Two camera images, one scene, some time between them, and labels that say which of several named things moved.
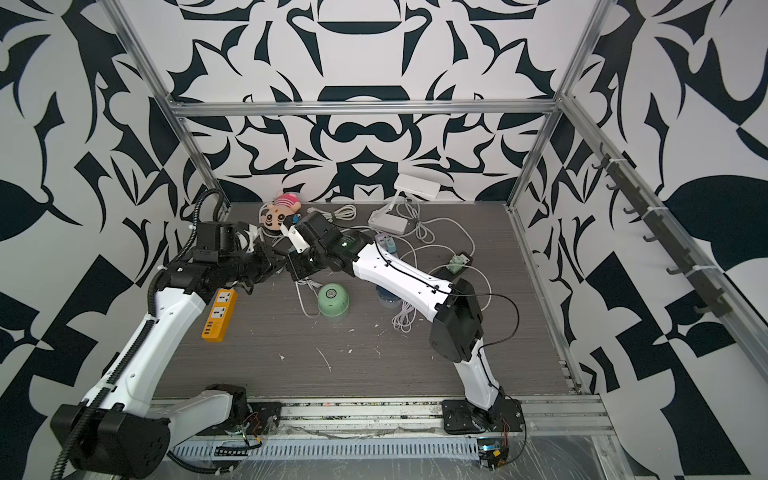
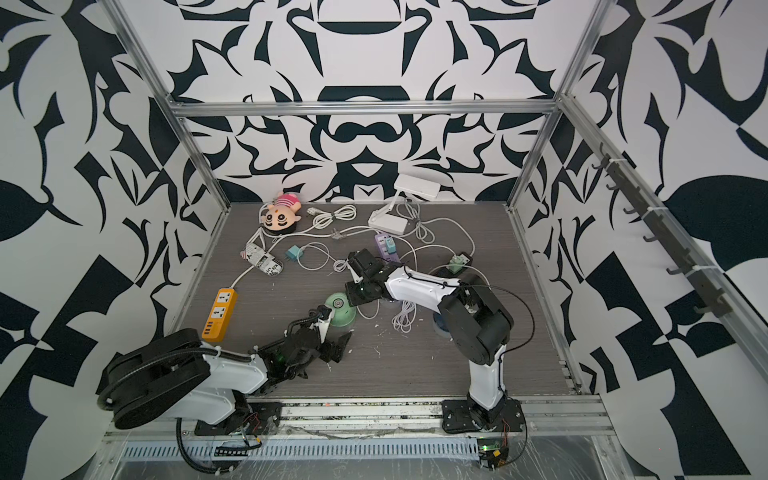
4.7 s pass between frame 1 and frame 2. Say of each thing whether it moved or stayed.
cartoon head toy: stayed
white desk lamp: stayed
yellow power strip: stayed
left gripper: moved
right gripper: moved
